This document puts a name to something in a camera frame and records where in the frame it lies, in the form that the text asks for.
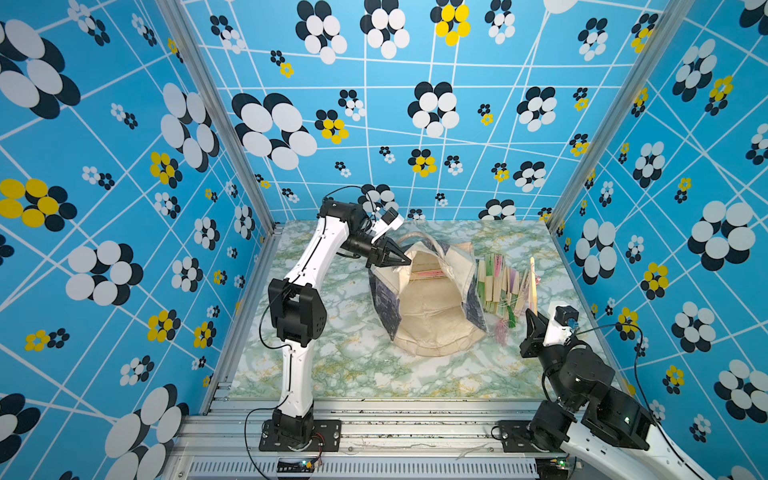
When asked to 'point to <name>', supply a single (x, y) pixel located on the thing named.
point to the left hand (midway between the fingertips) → (410, 261)
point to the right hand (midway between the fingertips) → (536, 312)
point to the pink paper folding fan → (532, 302)
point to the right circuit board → (556, 466)
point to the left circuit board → (290, 467)
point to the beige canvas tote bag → (430, 305)
